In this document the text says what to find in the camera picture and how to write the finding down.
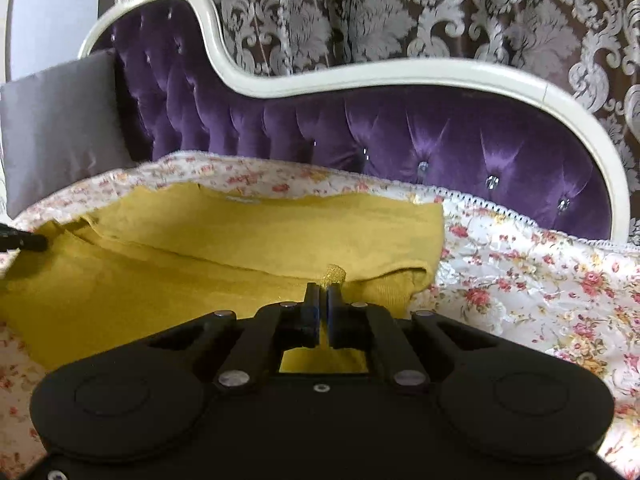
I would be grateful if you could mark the mustard yellow sweater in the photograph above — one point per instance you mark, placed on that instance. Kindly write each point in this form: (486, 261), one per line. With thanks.
(150, 285)

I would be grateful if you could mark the floral quilted blanket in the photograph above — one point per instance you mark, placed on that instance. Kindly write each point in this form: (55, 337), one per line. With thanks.
(525, 285)

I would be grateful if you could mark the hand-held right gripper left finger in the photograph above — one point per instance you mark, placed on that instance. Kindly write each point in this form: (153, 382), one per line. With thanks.
(312, 312)

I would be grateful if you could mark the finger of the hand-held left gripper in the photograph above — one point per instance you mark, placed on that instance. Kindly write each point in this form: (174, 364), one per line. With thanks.
(22, 239)

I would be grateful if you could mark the brown damask curtain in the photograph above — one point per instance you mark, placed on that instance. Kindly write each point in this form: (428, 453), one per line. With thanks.
(400, 10)

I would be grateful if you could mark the grey cushion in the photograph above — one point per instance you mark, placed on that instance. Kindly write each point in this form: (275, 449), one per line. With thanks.
(55, 130)

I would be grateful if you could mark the purple tufted sofa white frame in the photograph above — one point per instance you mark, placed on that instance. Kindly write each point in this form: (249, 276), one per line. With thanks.
(350, 130)

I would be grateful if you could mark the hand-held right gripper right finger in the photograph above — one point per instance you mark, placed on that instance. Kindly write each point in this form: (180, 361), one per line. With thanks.
(331, 312)

